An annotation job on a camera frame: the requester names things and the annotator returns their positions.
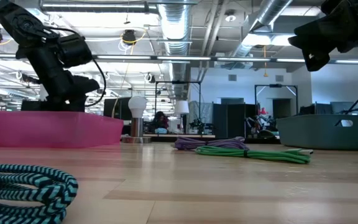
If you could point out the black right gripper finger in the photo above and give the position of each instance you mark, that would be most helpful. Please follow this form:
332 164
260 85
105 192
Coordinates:
317 60
319 34

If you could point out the background black robot arm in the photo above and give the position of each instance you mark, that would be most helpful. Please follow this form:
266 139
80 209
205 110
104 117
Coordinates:
200 124

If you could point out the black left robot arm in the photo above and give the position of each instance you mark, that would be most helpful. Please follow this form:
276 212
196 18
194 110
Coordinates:
14 18

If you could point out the small black background monitor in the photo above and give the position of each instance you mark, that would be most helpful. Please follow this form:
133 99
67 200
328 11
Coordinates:
31 105

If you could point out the pink translucent plastic bin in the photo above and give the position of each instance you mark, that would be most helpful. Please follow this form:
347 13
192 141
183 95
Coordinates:
57 129

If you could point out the large black background monitor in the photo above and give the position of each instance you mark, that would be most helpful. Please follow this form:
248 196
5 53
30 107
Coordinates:
117 109

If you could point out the grey teal plastic bin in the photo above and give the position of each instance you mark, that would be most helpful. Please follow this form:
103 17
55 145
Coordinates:
315 130

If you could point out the light bulb on metal base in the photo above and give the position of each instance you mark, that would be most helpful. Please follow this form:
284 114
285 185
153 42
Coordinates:
137 105

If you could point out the dark office partition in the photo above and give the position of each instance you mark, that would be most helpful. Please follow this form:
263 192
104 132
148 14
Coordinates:
228 118

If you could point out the person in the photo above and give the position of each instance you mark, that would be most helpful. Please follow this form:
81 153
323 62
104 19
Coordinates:
161 119

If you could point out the white shade background lamp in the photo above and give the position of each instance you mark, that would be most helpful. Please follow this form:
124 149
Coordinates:
181 107

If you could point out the long ceiling light bar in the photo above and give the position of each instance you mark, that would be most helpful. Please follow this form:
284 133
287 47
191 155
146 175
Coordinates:
182 58

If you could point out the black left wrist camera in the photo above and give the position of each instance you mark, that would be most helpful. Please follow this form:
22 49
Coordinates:
87 84

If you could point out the black metal frame stand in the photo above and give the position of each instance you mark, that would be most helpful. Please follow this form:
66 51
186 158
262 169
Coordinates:
179 82
275 85

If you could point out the slanted silver ceiling duct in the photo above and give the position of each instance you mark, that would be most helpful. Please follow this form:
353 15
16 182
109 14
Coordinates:
272 9

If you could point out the silver ribbed ceiling duct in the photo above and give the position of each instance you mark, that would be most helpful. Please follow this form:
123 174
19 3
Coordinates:
176 21

